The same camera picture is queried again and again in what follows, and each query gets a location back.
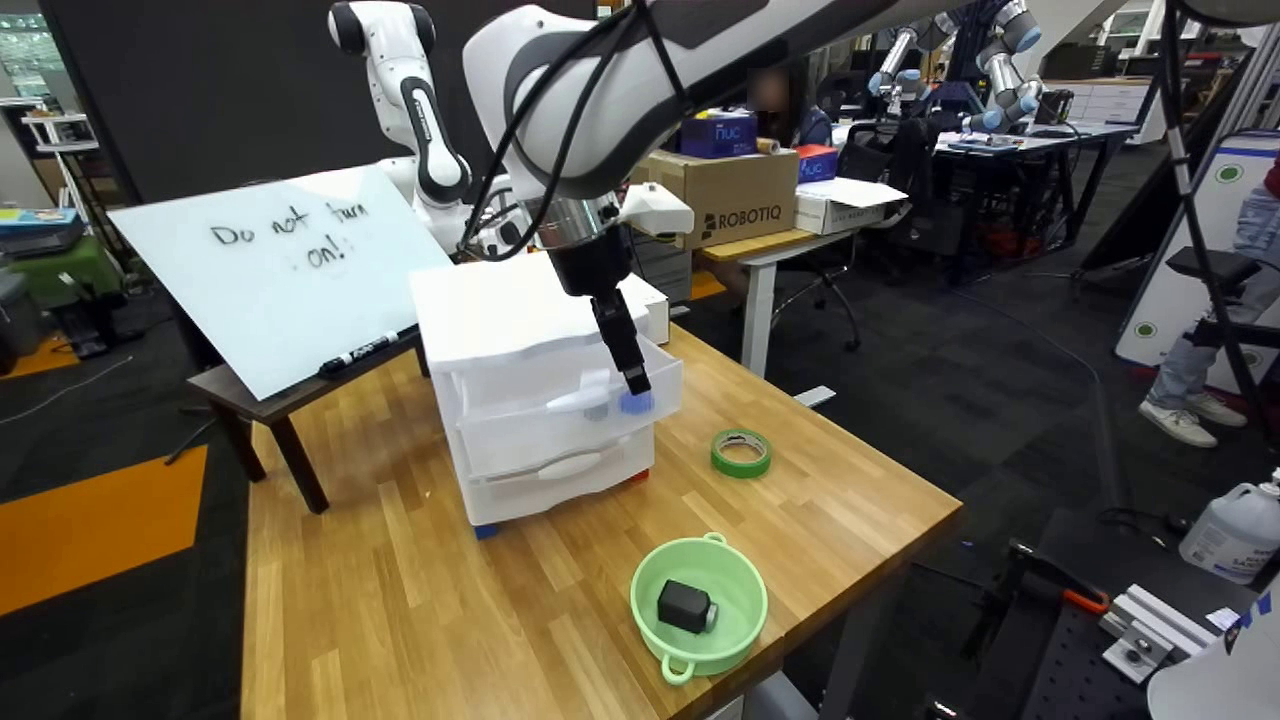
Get white plastic drawer unit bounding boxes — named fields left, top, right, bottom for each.
left=405, top=242, right=676, bottom=537

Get black office chair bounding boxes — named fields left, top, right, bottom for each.
left=1162, top=240, right=1280, bottom=353

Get small black bottle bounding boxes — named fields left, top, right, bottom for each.
left=657, top=577, right=725, bottom=634

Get wooden table with metal frame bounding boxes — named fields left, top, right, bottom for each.
left=737, top=665, right=855, bottom=720

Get black backdrop curtain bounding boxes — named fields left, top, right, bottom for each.
left=37, top=0, right=603, bottom=250

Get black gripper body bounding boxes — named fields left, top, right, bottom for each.
left=548, top=196, right=640, bottom=305

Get black clamp orange handle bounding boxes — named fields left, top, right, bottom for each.
left=983, top=537, right=1114, bottom=656

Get white panel green stickers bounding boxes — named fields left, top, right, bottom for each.
left=1110, top=123, right=1280, bottom=404

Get translucent white drawer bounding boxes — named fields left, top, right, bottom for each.
left=433, top=329, right=687, bottom=479

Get black perforated board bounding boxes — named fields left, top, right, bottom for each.
left=1017, top=623, right=1162, bottom=720

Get white shelf rack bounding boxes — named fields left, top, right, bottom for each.
left=14, top=112, right=107, bottom=242

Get seated person blue jeans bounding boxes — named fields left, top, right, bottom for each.
left=1135, top=157, right=1280, bottom=452

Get white whiteboard with writing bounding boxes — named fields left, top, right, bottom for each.
left=102, top=162, right=457, bottom=409

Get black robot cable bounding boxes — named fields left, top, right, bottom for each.
left=457, top=0, right=696, bottom=258

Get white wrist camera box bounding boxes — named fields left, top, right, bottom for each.
left=618, top=181, right=701, bottom=242

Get cardboard box with black print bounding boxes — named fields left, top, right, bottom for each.
left=635, top=147, right=802, bottom=250

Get green storage crate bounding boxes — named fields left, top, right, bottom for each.
left=0, top=231, right=126, bottom=364

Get dark blue box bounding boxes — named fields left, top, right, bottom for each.
left=676, top=108, right=762, bottom=159

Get white plastic jug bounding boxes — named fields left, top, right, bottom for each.
left=1174, top=463, right=1280, bottom=586

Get green tape roll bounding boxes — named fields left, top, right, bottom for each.
left=709, top=422, right=775, bottom=482

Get white rounded housing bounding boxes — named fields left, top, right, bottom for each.
left=1144, top=570, right=1280, bottom=720

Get light green plastic bowl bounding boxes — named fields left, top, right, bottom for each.
left=625, top=528, right=773, bottom=688

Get blue red box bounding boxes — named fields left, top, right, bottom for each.
left=794, top=139, right=843, bottom=188

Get black work table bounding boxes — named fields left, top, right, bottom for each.
left=932, top=116, right=1135, bottom=285

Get silver aluminium extrusion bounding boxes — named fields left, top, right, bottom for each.
left=1114, top=580, right=1210, bottom=649

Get white desk wooden top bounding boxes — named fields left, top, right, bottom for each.
left=635, top=176, right=911, bottom=385

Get person with dark hair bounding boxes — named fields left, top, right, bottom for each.
left=750, top=59, right=835, bottom=150

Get white paper stack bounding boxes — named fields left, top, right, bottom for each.
left=792, top=172, right=911, bottom=237

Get black whiteboard marker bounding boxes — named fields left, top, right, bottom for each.
left=310, top=338, right=405, bottom=381

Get dark wooden side table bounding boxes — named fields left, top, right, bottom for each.
left=184, top=333, right=437, bottom=515

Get silver metal bracket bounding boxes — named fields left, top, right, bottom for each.
left=1101, top=623, right=1174, bottom=688

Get white robot arm black joints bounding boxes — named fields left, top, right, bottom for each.
left=325, top=0, right=531, bottom=256

